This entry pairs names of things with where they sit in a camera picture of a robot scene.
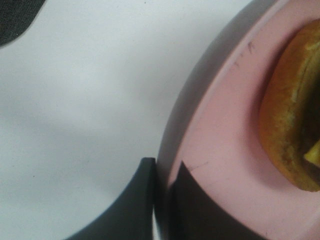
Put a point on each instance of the toy burger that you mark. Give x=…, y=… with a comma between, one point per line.
x=289, y=115

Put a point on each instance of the pink plate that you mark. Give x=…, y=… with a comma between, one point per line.
x=214, y=130

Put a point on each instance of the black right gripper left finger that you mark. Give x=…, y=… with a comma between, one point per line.
x=130, y=217

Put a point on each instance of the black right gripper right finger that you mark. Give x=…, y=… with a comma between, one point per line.
x=194, y=216

